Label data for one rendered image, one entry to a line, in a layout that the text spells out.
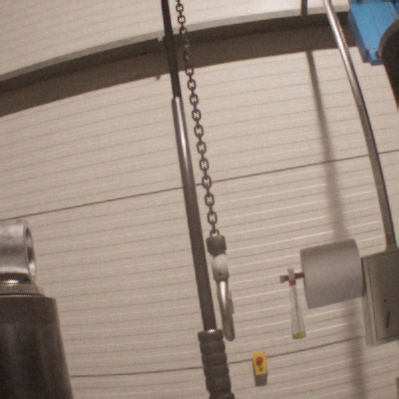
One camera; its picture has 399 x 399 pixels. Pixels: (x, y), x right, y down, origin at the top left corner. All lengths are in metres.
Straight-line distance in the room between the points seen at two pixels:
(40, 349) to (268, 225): 2.58
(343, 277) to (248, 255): 1.32
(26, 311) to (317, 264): 1.43
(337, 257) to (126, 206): 1.76
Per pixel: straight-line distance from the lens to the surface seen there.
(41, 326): 1.16
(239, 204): 3.58
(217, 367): 0.95
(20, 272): 1.20
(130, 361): 3.61
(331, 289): 2.31
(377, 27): 2.10
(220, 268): 1.10
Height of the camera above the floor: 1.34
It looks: 15 degrees up
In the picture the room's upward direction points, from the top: 9 degrees counter-clockwise
